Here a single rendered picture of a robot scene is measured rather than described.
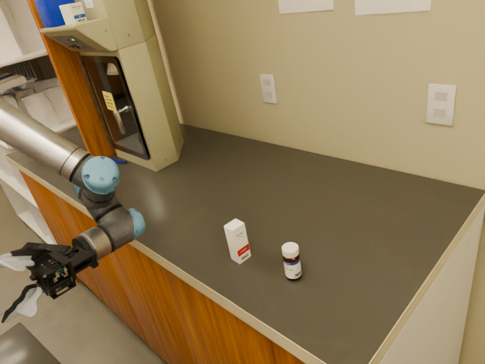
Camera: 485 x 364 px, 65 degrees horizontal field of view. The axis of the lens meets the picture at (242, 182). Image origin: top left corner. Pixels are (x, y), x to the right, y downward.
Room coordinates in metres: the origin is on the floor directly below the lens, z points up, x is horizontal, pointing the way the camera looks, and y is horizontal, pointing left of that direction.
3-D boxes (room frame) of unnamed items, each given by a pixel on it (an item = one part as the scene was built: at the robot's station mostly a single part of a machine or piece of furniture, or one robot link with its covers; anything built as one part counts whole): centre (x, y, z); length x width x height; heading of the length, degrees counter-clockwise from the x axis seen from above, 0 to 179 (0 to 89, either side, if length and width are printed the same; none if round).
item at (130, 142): (1.48, 0.44, 1.19); 0.30 x 0.01 x 0.40; 40
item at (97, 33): (1.45, 0.47, 1.46); 0.32 x 0.11 x 0.10; 41
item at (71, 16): (1.41, 0.44, 1.54); 0.05 x 0.05 x 0.06; 58
